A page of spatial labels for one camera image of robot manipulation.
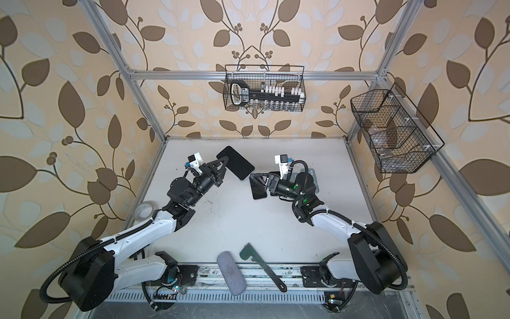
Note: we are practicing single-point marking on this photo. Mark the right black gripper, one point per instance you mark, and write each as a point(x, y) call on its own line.
point(273, 183)

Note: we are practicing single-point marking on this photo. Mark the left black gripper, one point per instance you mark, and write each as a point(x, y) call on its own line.
point(213, 173)

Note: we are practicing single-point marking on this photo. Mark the light blue phone case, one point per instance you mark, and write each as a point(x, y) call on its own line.
point(310, 173)

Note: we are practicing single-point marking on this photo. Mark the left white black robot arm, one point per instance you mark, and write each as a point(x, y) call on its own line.
point(99, 268)

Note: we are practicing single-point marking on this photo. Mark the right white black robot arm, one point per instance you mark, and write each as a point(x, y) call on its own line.
point(375, 261)

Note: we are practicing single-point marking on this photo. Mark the grey felt glasses case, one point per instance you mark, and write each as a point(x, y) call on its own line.
point(232, 275)

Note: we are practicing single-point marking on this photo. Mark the green pipe wrench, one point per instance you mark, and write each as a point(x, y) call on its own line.
point(249, 251)

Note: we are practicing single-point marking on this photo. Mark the white tape roll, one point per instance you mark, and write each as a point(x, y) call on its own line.
point(144, 211)

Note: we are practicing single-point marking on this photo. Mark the black socket tool set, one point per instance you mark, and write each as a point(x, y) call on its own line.
point(262, 94)

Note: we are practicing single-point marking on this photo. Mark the back black wire basket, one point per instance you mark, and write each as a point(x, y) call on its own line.
point(280, 75)

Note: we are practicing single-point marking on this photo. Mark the black wire basket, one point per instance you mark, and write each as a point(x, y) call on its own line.
point(280, 75)
point(399, 136)

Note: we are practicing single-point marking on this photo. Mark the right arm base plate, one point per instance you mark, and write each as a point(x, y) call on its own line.
point(320, 277)

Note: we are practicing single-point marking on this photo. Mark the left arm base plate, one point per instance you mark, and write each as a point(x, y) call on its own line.
point(163, 293)

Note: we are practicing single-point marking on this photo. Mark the right black wire basket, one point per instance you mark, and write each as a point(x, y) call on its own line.
point(399, 136)

